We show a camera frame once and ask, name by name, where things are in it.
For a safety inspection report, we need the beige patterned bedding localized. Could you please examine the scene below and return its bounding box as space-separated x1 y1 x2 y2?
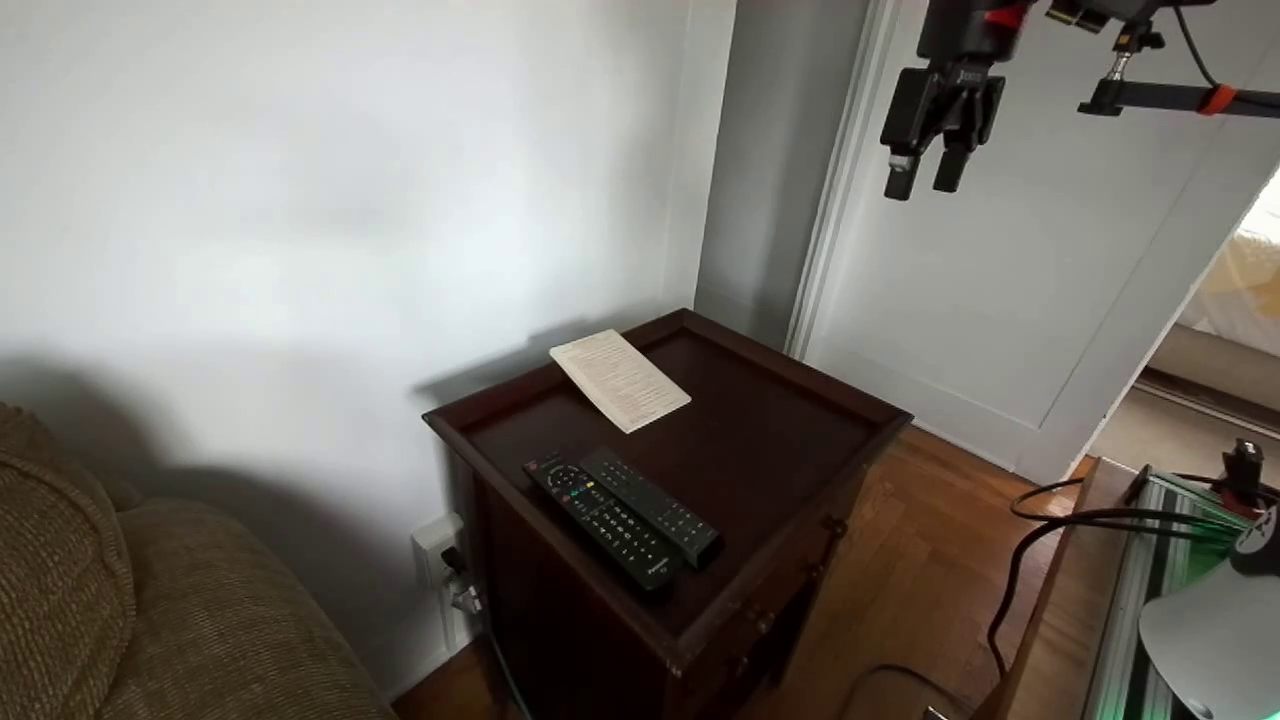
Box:
1177 170 1280 361

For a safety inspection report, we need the plain black remote control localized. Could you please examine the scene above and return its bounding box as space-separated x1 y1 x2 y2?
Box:
581 446 725 573

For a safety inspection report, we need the dark brown wooden side table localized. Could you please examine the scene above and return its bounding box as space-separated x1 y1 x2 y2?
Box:
418 307 917 720

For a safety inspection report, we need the white wall outlet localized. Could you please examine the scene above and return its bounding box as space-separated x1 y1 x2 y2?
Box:
409 516 466 582

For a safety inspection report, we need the black boom bar orange tape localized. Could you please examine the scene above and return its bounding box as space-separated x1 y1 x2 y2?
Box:
1072 77 1280 124

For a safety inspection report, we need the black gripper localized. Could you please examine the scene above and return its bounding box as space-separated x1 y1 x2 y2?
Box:
874 59 1013 203

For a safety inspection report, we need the wooden base platform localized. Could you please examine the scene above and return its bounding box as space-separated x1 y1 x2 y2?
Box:
975 455 1139 720

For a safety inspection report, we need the white paperback book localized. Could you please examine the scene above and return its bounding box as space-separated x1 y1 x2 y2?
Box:
545 324 695 439

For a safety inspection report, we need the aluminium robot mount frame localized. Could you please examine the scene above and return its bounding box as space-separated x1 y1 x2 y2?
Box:
1075 460 1280 720

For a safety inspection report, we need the black knob with red base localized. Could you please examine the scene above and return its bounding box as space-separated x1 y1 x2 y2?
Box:
1220 438 1268 514

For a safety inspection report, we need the black remote with many buttons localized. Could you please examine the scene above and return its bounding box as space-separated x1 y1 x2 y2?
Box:
523 455 679 599

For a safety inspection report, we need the black floor cable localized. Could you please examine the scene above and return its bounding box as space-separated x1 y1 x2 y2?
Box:
983 472 1211 684
826 662 969 720

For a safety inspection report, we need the black camera on boom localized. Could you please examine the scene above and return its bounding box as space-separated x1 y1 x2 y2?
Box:
1043 0 1220 57

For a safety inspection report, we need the olive fabric sofa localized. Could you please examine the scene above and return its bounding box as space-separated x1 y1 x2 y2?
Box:
0 402 401 720

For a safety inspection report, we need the white panelled door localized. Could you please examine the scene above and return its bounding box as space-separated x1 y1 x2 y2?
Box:
778 0 1280 487

